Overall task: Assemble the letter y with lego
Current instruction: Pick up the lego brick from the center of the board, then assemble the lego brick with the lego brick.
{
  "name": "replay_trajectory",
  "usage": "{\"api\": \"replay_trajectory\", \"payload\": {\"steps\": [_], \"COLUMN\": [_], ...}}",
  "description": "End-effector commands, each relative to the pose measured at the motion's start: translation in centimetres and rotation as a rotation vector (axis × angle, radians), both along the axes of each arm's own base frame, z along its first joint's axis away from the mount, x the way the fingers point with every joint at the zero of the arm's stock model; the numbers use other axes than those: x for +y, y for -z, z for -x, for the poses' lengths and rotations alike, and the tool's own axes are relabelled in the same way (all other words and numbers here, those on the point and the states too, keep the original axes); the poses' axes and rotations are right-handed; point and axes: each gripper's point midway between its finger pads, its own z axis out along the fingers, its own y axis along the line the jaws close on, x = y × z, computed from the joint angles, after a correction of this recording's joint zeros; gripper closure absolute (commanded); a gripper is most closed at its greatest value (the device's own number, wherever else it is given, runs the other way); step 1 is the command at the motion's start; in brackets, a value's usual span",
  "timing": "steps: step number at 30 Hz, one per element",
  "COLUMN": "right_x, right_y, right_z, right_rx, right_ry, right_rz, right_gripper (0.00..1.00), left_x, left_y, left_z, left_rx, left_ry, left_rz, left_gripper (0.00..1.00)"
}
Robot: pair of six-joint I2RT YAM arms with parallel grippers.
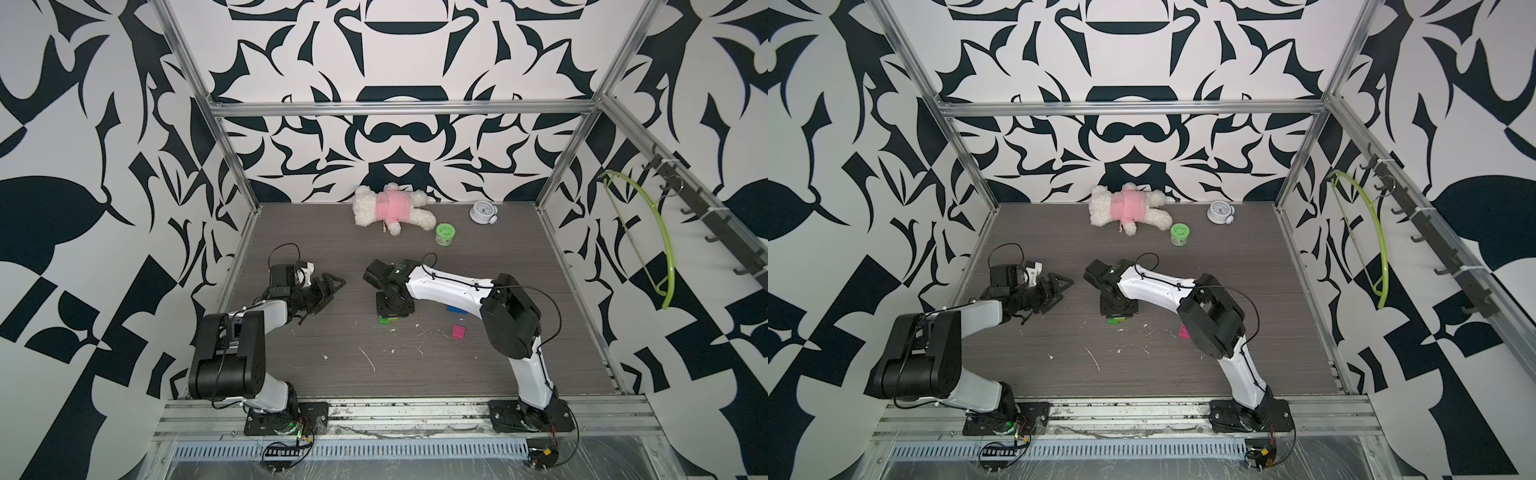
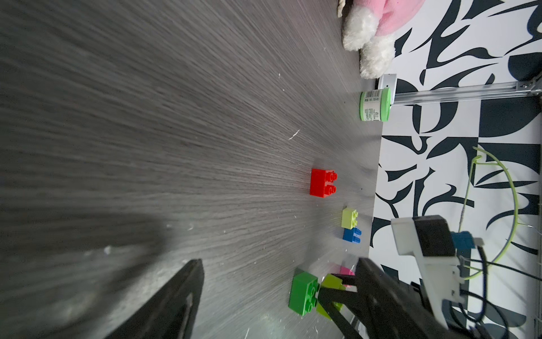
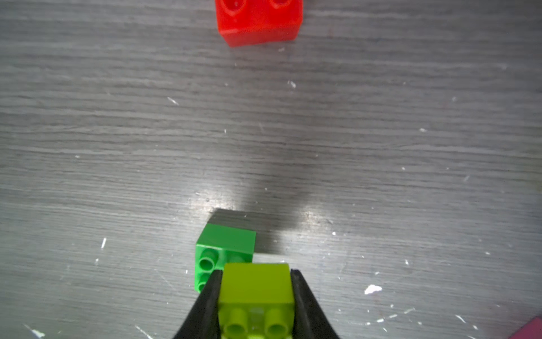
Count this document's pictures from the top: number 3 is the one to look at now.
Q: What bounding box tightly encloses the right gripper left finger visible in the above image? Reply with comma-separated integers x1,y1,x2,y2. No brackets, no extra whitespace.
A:
173,270,223,339

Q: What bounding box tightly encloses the lime lego brick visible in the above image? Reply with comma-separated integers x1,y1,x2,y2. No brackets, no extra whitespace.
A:
218,263,295,338

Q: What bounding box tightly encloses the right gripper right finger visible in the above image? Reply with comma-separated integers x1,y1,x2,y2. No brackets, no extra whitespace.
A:
290,269,340,339

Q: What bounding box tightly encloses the pink lego brick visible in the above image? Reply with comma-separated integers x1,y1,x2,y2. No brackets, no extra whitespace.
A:
510,316,542,339

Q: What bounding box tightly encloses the green lego brick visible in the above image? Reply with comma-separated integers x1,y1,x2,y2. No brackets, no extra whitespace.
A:
194,223,256,292

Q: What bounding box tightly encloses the red lego brick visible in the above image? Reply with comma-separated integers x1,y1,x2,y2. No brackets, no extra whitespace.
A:
215,0,303,47

